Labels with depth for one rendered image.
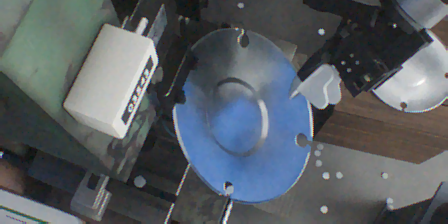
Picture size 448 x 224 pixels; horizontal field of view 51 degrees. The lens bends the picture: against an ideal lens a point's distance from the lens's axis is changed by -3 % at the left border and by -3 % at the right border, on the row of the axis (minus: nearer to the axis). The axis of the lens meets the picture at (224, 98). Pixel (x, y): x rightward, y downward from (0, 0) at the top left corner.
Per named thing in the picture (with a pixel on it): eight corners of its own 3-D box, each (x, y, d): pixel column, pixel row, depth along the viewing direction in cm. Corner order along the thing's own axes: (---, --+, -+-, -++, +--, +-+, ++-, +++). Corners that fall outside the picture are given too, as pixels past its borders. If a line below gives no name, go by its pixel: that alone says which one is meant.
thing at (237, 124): (171, 168, 92) (168, 169, 91) (181, 16, 84) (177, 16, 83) (298, 229, 74) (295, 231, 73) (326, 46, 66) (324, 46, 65)
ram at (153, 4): (207, 52, 83) (202, -55, 55) (173, 131, 78) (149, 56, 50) (116, 20, 85) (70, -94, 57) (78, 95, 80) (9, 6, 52)
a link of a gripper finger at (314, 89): (296, 128, 67) (343, 89, 62) (273, 93, 69) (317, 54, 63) (307, 123, 70) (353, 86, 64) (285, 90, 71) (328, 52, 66)
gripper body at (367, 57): (348, 101, 61) (422, 42, 54) (310, 49, 63) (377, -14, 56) (372, 92, 67) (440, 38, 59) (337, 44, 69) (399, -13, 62)
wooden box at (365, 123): (429, 69, 179) (473, 27, 146) (419, 164, 167) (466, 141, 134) (328, 45, 182) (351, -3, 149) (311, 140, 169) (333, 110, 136)
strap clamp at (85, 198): (134, 142, 96) (125, 129, 87) (100, 221, 91) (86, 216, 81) (107, 132, 97) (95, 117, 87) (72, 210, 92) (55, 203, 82)
